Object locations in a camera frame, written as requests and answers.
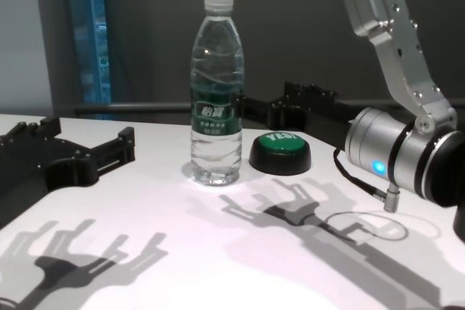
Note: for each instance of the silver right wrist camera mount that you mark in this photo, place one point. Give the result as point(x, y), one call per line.
point(396, 41)

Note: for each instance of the blue window frame strip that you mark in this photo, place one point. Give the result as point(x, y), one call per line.
point(96, 52)

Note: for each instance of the clear water bottle green label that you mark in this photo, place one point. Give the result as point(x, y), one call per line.
point(217, 106)

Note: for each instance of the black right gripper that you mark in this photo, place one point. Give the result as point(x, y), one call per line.
point(323, 121)

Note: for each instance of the grey wall handrail bar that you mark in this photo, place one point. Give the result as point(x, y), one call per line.
point(145, 107)

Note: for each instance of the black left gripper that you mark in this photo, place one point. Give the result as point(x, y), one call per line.
point(25, 172)

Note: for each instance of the green YES push button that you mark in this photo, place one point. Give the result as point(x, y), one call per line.
point(279, 154)

